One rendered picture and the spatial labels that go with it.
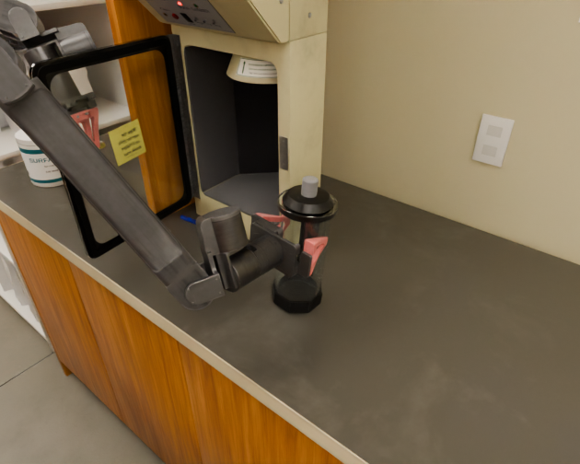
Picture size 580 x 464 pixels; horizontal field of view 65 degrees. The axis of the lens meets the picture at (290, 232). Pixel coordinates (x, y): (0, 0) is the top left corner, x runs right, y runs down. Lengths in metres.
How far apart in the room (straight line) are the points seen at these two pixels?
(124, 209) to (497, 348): 0.68
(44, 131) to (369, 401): 0.61
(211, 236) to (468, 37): 0.74
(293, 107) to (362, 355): 0.47
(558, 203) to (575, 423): 0.51
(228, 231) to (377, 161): 0.73
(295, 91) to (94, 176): 0.40
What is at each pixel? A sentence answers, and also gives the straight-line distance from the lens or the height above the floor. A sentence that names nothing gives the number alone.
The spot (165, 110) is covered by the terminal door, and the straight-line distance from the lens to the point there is 1.06.
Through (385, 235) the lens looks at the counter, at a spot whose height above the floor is 0.94.
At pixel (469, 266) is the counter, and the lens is 1.10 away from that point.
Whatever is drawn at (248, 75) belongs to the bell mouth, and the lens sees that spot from 0.95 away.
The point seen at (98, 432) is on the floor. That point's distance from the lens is 1.99.
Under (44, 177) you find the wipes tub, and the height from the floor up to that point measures 0.97.
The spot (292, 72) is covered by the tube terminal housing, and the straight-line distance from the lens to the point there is 0.85.
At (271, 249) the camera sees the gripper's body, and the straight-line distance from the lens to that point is 0.74.
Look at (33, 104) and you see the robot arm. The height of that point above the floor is 1.40.
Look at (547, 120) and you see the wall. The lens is 1.13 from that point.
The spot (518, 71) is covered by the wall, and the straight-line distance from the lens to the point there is 1.13.
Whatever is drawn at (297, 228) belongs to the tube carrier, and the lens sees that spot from 0.78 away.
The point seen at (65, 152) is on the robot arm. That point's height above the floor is 1.34.
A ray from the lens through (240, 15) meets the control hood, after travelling 0.81.
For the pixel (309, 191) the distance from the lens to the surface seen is 0.78.
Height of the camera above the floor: 1.57
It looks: 34 degrees down
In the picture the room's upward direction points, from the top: straight up
